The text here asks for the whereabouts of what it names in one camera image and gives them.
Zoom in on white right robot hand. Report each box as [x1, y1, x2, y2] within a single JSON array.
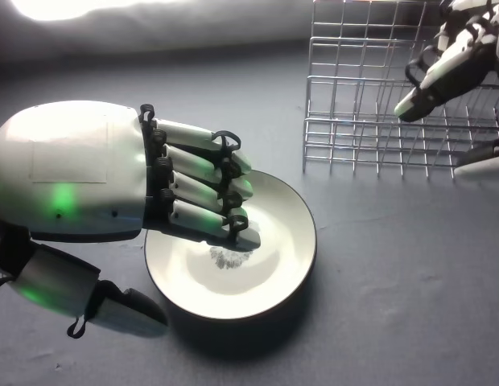
[[394, 0, 499, 180]]

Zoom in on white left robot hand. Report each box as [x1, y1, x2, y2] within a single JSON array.
[[0, 100, 262, 339]]

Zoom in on white plate with grey print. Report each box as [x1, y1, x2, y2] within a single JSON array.
[[143, 168, 318, 322]]

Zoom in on white fabric backdrop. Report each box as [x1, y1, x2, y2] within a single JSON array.
[[0, 0, 447, 68]]

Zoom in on silver wire dish rack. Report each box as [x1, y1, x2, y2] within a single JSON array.
[[302, 0, 499, 179]]

